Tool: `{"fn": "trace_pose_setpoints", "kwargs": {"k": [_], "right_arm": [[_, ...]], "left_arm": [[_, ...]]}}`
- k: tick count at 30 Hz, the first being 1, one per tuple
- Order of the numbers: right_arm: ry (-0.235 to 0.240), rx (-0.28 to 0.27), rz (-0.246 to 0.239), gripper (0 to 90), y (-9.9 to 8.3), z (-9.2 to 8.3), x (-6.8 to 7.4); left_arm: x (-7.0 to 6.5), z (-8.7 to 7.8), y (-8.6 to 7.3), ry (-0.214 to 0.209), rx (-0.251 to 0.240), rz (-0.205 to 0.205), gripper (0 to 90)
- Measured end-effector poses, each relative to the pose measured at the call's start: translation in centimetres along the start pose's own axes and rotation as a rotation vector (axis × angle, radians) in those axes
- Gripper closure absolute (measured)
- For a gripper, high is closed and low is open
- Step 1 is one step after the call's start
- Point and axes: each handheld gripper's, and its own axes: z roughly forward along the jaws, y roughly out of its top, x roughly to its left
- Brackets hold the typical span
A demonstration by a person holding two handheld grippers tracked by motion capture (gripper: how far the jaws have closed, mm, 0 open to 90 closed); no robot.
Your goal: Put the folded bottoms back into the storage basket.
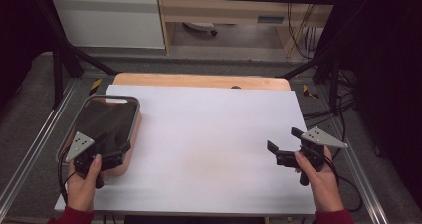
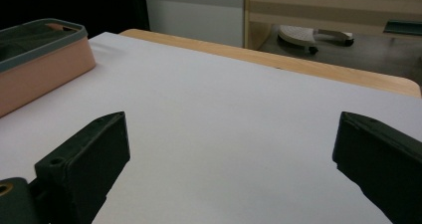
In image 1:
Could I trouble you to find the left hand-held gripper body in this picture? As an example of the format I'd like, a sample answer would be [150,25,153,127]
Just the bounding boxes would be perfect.
[64,130,124,190]

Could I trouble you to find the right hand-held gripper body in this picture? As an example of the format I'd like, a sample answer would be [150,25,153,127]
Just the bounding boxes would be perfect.
[276,125,349,187]

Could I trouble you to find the dark cloth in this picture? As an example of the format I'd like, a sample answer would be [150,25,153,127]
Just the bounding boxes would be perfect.
[68,97,139,167]

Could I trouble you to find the pink basket with grey rim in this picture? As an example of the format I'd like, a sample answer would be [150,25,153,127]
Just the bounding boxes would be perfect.
[55,94,143,178]

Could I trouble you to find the person's left hand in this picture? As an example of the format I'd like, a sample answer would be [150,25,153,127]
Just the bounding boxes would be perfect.
[66,153,105,212]

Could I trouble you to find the person's right hand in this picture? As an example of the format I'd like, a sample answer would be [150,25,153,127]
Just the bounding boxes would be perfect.
[294,145,346,214]

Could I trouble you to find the yellow and black tape piece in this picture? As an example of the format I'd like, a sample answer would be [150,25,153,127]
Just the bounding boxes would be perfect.
[302,84,320,100]
[88,78,103,97]

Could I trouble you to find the white board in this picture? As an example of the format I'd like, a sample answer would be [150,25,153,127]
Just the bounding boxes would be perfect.
[54,84,317,216]

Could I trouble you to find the black curtain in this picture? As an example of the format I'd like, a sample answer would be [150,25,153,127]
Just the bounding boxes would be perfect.
[0,0,54,112]
[331,0,422,212]

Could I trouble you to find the wooden table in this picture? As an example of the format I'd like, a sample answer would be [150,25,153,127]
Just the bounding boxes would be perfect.
[112,72,292,92]

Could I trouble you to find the white cabinet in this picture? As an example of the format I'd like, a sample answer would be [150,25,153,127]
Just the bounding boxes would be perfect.
[51,0,166,50]

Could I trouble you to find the light wooden desk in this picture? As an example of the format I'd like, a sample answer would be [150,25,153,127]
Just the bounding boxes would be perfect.
[155,0,341,57]

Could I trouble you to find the chair base with caster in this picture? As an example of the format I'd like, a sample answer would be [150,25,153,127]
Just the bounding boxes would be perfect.
[182,21,219,37]

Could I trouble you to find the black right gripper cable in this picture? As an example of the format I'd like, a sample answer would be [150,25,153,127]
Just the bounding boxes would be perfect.
[322,155,341,189]

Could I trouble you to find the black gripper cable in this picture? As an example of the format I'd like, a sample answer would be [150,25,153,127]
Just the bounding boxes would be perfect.
[57,152,80,206]
[322,155,341,189]

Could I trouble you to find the black floor cables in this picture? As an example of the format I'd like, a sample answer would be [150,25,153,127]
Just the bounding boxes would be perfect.
[302,69,364,214]

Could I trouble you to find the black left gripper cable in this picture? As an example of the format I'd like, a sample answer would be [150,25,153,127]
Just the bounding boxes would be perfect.
[57,152,80,206]

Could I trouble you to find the aluminium floor rail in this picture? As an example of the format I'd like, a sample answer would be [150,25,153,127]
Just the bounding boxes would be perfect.
[0,80,78,212]
[326,108,390,224]

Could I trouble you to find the hanging cables under desk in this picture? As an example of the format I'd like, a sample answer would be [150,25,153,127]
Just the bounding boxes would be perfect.
[286,0,321,61]

